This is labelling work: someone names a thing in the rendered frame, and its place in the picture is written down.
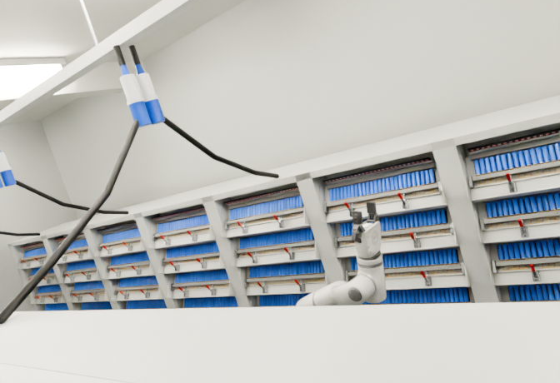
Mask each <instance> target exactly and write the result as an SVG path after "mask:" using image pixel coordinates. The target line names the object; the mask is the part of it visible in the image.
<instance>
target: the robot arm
mask: <svg viewBox="0 0 560 383"><path fill-rule="evenodd" d="M366 204H367V213H368V218H367V221H365V222H364V223H363V216H362V212H361V211H352V220H353V224H352V227H353V229H352V241H355V245H356V249H357V269H358V272H357V276H356V277H355V278H354V279H353V280H351V281H350V282H345V281H335V282H334V283H332V284H330V285H328V286H325V287H323V288H321V289H319V290H317V291H315V292H313V293H311V294H309V295H307V296H305V297H303V298H302V299H300V300H299V301H298V302H297V304H296V306H359V305H361V304H362V303H364V302H368V303H379V302H382V301H384V300H385V299H386V297H387V292H386V284H385V276H384V268H383V254H382V253H381V251H380V249H381V226H380V219H379V216H378V214H377V208H376V202H373V201H367V202H366ZM371 217H372V218H373V220H371ZM370 222H373V224H372V223H370Z"/></svg>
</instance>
